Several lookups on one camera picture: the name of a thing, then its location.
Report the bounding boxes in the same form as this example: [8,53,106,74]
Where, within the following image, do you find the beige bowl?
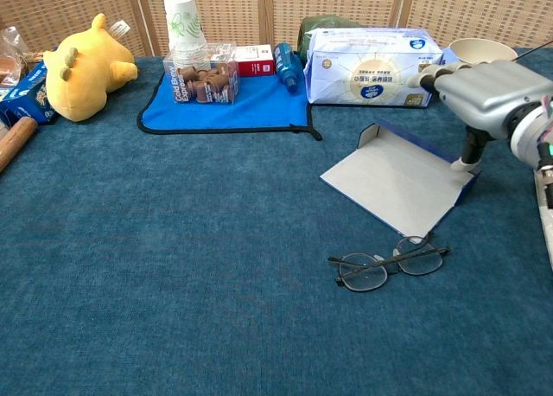
[448,38,519,67]

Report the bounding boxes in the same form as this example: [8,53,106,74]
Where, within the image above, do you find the white paper cup stack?
[163,0,208,64]

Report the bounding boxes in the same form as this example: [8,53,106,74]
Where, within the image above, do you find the yellow plush toy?
[42,12,139,123]

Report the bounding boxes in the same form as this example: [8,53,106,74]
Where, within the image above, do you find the wooden rolling pin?
[0,116,40,175]

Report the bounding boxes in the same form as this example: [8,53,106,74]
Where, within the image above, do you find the clear bag with white garment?
[533,166,553,271]

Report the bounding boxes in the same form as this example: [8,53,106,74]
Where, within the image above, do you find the teal fabric table cover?
[0,46,553,396]

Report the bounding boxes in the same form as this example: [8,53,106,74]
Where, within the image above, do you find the woven rattan folding screen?
[0,0,553,58]

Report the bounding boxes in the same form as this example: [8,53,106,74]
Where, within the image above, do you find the red and white carton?
[232,44,277,78]

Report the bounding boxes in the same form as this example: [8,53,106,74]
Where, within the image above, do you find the white and blue tissue pack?
[302,27,445,108]

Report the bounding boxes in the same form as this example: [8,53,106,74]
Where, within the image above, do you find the black thin-frame glasses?
[327,234,452,293]

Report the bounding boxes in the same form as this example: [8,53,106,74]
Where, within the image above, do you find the blue cloth with black trim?
[137,70,323,141]

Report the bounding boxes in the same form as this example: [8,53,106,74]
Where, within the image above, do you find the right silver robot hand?
[405,59,553,172]

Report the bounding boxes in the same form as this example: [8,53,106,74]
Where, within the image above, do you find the blue plastic bottle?
[273,42,305,95]

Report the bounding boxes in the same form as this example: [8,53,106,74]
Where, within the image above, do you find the dark blue snack box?
[0,61,60,127]

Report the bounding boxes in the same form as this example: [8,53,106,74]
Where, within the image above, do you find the bagged brown pastry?
[0,26,34,90]

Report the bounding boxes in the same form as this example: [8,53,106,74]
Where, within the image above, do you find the clear coffee capsule box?
[162,43,241,106]

